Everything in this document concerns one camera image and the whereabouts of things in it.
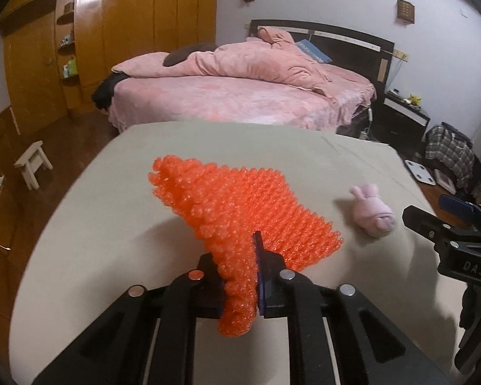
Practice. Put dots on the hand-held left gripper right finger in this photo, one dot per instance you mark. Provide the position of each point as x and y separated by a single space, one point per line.
259 272

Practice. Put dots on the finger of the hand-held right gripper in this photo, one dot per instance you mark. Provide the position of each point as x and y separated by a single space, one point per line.
423 222
455 205

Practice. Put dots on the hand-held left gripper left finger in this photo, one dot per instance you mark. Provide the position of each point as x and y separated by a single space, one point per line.
208 288

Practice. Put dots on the orange bubble wrap sheet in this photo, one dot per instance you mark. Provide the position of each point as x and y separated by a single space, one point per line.
240 204

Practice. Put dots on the white bathroom scale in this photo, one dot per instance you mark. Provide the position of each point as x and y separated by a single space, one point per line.
420 172

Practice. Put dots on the pink plush toy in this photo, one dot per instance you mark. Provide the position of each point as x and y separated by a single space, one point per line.
370 212

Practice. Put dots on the dark nightstand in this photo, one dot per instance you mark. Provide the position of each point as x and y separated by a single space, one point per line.
401 126

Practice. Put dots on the yellow toy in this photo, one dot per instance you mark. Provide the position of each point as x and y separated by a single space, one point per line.
415 99

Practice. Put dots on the bed with pink sheet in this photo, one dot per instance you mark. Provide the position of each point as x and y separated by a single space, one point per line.
224 100

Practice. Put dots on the blue pillow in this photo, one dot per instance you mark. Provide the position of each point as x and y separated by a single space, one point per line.
312 50

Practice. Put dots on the pink duvet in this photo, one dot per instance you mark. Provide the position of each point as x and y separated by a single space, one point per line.
232 62

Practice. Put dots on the white wooden stool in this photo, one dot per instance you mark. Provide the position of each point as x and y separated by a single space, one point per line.
32 156

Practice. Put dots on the black garment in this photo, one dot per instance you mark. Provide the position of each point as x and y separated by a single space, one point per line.
104 92

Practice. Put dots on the dark brown cloth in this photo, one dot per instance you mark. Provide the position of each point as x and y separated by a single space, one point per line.
176 58

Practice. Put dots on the wooden side desk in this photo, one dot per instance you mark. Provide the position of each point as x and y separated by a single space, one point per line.
0 148

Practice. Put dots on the green bottle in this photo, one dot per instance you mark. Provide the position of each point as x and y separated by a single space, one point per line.
71 67

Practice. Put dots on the wooden wardrobe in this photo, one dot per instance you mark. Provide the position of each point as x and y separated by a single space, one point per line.
144 28

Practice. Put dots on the white picture frame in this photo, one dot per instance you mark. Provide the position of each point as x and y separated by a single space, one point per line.
445 179

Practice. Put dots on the wall socket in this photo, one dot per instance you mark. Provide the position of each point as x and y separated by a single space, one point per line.
401 55

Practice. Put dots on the large brown wall lamp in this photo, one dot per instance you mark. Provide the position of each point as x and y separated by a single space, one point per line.
405 10

